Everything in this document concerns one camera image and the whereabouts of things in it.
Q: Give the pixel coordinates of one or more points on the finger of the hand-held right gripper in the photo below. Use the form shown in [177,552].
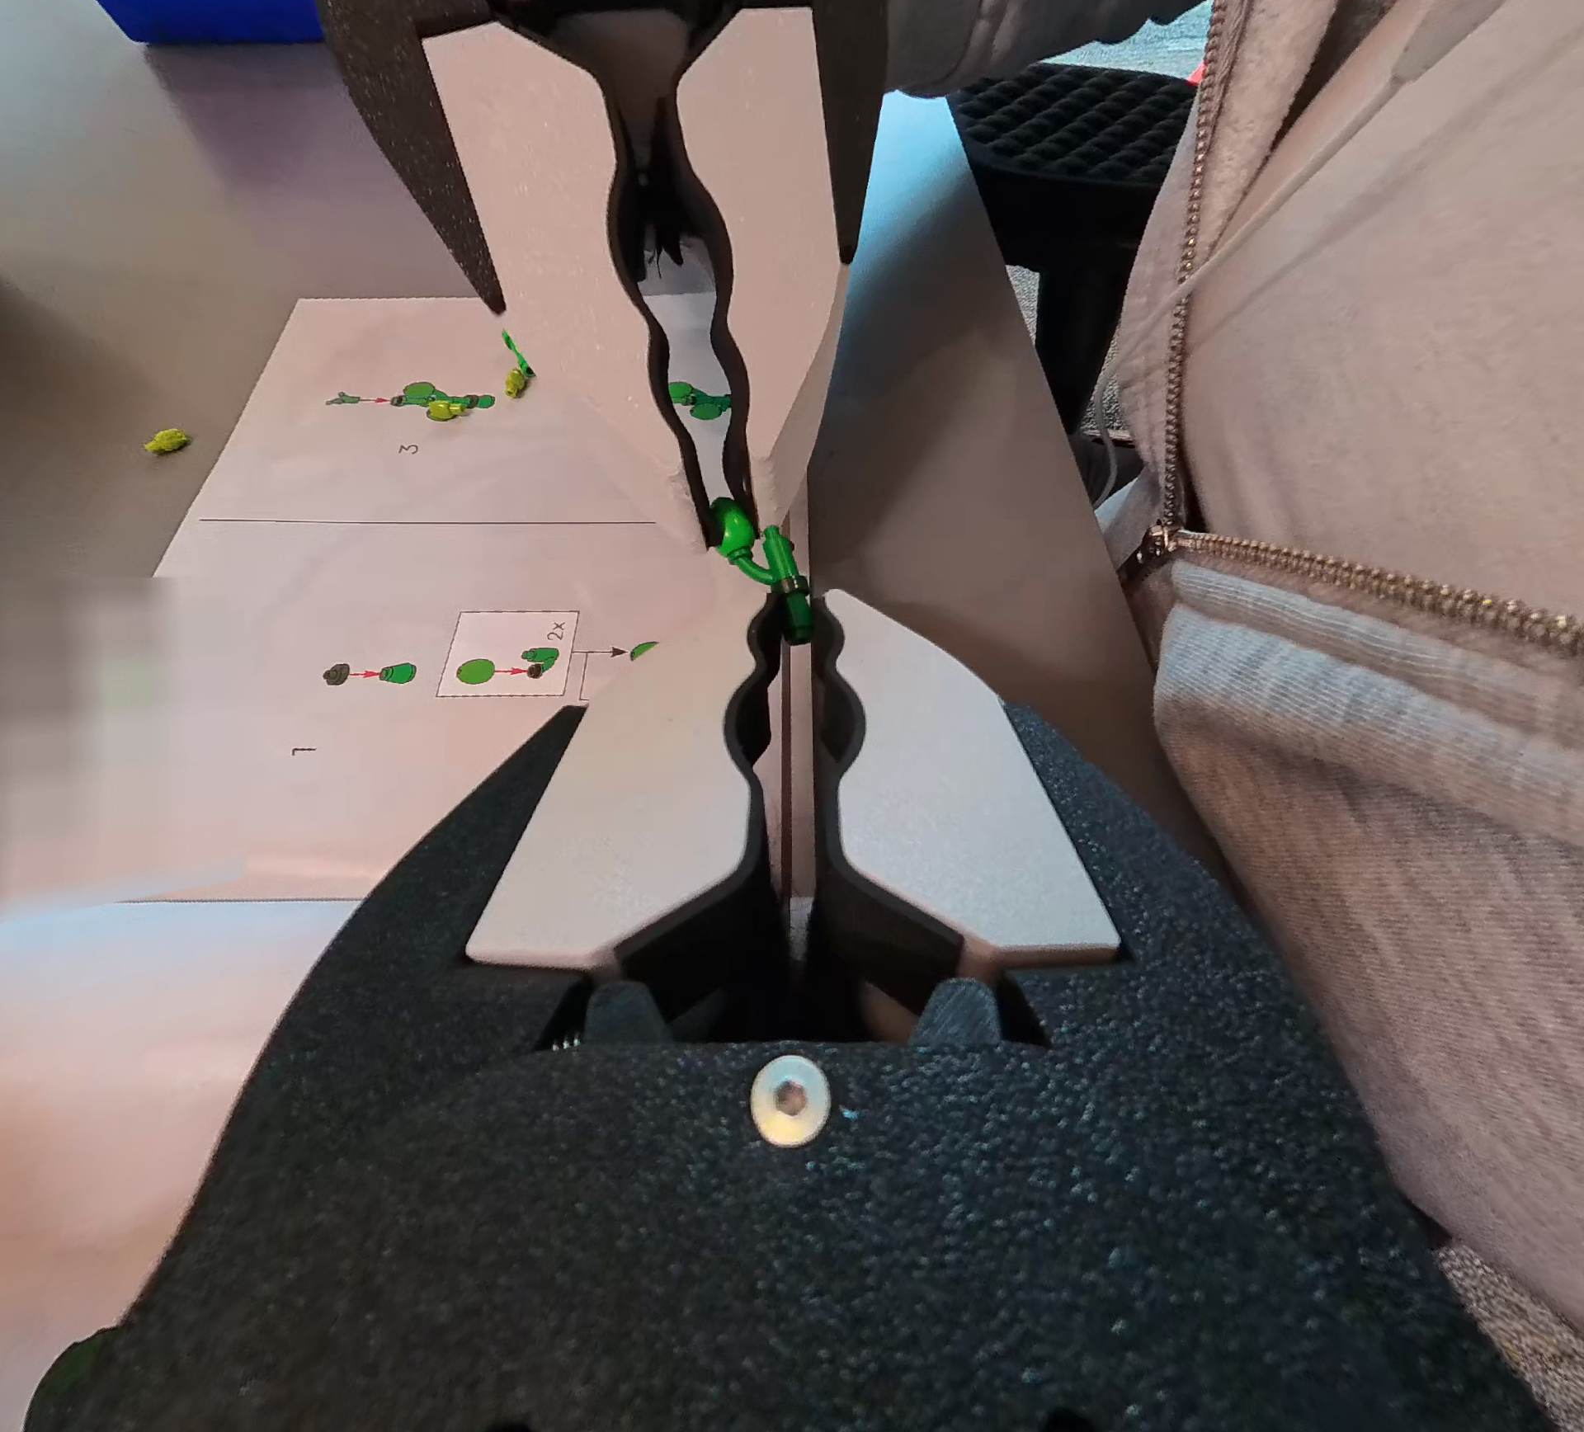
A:
[546,194]
[781,194]

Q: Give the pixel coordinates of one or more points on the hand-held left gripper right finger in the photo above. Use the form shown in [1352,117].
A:
[966,827]

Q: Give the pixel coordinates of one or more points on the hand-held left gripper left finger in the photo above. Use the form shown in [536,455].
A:
[632,827]

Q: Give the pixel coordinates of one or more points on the green toy stem piece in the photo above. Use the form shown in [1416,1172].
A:
[791,604]

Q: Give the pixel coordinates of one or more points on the green toy elbow piece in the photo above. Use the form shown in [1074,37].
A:
[730,526]

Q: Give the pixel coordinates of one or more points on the grey desk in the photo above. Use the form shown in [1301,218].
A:
[249,182]

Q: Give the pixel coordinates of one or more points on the yellow-green toy bud piece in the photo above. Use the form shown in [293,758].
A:
[516,384]
[167,441]

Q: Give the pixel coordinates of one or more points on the black mesh chair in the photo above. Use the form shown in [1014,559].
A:
[1065,119]

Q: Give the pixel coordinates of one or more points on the instruction booklet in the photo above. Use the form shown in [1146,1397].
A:
[373,565]

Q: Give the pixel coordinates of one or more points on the person's grey hoodie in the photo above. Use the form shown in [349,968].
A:
[1363,776]

